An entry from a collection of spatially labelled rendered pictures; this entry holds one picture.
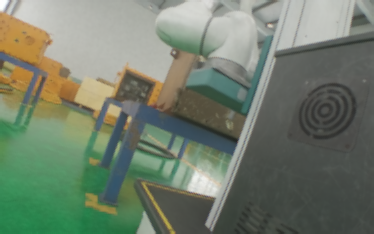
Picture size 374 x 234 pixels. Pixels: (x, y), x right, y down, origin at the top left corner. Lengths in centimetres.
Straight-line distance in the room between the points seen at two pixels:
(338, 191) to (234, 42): 55
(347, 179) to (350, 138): 6
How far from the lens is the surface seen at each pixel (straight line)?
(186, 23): 80
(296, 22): 82
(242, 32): 78
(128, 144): 129
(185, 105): 129
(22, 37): 413
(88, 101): 708
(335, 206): 37
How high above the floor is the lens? 58
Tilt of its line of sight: 4 degrees up
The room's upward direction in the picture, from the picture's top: 21 degrees clockwise
